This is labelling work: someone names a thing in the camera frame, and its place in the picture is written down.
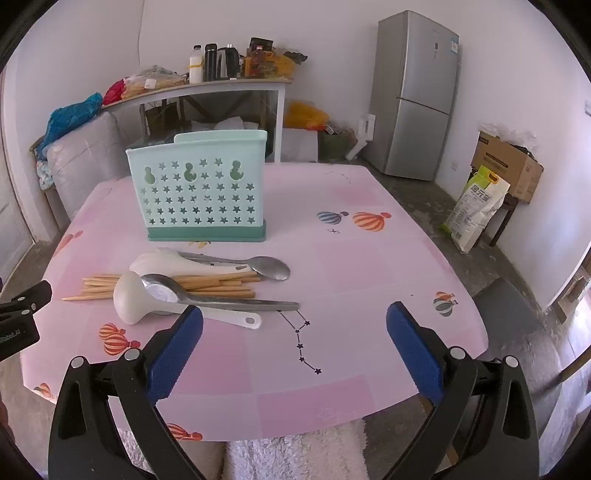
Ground silver refrigerator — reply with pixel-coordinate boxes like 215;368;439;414
362;10;461;182

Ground white side table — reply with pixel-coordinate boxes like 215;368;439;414
99;76;294;163

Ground black electric kettle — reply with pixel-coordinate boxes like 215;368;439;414
216;46;241;80

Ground mint green utensil holder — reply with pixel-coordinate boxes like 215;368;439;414
126;130;269;243

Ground white plastic bottle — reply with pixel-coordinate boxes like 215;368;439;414
188;45;204;84

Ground yellow green rice bag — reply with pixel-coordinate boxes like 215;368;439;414
441;165;511;254

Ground dark wooden stool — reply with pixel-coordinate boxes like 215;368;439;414
488;194;519;247

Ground pile of wooden chopsticks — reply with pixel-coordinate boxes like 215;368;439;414
61;271;262;302

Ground dark green bag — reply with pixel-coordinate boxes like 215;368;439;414
321;129;358;162

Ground clear noodle package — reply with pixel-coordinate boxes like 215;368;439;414
122;67;190;99

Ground yellow snack bag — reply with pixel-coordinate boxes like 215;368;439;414
272;52;297;78

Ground blue plastic bag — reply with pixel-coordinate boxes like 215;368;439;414
37;92;103;160

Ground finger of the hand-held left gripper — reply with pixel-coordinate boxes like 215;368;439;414
0;280;52;320

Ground white sack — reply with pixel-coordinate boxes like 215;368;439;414
189;116;260;136

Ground white fluffy garment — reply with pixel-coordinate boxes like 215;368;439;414
117;418;370;480

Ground yellow plastic bag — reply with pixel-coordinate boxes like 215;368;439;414
284;102;329;131

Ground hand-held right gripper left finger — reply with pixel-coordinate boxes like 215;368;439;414
48;305;206;480

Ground pink printed tablecloth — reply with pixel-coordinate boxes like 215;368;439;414
21;162;490;441

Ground white handheld vacuum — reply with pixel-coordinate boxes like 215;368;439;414
346;114;376;161

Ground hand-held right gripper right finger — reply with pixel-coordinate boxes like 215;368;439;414
387;301;541;480

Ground plastic wrapped white quilt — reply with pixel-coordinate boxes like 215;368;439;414
46;112;132;220

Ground patterned blue white cloth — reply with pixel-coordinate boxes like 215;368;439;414
36;159;56;191

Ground red plastic bag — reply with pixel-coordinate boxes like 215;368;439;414
102;79;126;106

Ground metal spoon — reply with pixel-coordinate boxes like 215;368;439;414
178;251;291;281
141;274;300;317

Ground dark sauce bottle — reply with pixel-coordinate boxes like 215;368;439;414
244;38;275;78

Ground brown cardboard box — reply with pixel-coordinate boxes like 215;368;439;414
471;130;544;204

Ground white box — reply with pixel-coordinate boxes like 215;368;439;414
281;127;319;162

